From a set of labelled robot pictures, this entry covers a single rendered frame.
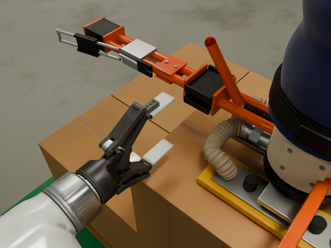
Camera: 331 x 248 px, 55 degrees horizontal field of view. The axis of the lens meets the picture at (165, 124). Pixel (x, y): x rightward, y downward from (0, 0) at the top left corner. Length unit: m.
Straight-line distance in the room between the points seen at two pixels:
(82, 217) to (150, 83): 1.12
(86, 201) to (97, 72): 2.11
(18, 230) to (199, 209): 0.35
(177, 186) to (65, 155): 0.70
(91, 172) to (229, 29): 2.70
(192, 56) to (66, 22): 1.81
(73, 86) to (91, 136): 1.17
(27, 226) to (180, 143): 0.42
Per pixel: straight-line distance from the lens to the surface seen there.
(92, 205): 0.53
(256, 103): 0.70
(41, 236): 0.50
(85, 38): 0.87
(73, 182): 0.53
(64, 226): 0.51
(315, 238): 0.68
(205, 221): 0.67
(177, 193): 0.70
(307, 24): 0.48
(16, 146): 2.19
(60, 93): 2.46
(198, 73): 0.73
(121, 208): 1.14
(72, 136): 1.38
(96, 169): 0.54
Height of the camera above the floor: 1.54
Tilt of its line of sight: 47 degrees down
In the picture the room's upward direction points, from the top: straight up
